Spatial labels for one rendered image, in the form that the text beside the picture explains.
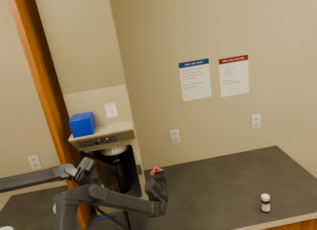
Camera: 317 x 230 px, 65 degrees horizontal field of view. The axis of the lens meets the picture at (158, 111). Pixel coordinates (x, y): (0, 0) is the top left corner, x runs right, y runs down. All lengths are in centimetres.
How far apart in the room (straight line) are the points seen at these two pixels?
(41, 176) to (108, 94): 49
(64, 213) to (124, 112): 64
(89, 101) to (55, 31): 37
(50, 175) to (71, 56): 56
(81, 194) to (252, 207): 100
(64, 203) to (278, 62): 165
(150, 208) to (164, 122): 85
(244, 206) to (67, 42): 128
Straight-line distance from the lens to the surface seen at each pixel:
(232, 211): 155
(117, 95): 132
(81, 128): 128
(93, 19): 128
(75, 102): 135
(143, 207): 111
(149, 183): 120
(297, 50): 207
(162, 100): 178
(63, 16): 131
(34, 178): 120
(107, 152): 147
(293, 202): 165
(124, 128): 126
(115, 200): 101
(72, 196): 89
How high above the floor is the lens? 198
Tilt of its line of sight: 19 degrees down
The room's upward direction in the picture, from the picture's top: 9 degrees counter-clockwise
